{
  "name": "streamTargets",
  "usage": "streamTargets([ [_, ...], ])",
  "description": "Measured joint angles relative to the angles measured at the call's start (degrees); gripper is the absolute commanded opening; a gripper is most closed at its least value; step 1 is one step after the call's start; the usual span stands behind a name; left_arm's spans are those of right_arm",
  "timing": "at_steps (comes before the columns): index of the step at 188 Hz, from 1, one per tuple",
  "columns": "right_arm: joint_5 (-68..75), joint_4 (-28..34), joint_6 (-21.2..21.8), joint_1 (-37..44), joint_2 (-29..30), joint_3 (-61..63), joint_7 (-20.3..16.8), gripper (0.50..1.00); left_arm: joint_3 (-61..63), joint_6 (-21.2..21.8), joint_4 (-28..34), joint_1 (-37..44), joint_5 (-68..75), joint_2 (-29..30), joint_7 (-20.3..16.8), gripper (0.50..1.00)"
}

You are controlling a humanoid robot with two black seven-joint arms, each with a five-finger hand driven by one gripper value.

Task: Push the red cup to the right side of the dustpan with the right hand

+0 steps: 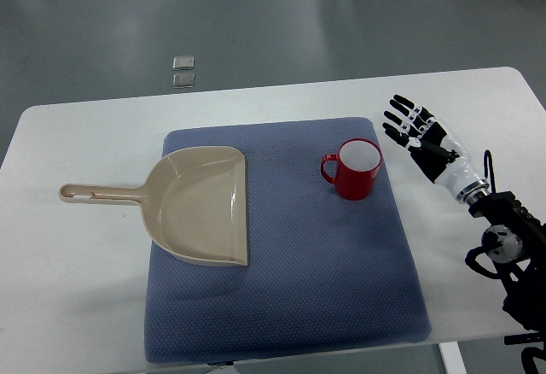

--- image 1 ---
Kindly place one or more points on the upper metal floor plate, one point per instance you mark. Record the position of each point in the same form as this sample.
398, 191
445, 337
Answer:
183, 63

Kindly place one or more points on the metal floor plate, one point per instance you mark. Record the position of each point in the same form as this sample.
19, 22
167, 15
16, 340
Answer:
183, 63
183, 80

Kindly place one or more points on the white table leg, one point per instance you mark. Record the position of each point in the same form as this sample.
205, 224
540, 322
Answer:
452, 358

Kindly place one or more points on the blue fabric mat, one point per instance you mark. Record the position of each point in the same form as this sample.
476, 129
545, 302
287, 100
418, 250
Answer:
324, 273

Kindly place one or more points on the black table control panel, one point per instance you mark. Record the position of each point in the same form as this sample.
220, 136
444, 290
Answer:
525, 338

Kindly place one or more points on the beige plastic dustpan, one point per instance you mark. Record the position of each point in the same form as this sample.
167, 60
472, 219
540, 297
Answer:
193, 204

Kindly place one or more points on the lower metal floor plate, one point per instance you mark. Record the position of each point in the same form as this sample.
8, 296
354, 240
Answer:
183, 80

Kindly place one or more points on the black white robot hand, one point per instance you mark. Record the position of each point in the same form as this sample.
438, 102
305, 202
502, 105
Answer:
437, 152

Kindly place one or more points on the red plastic cup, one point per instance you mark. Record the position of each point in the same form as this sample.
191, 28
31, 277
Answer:
353, 169

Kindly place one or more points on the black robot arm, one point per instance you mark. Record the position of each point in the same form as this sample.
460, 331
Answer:
512, 251

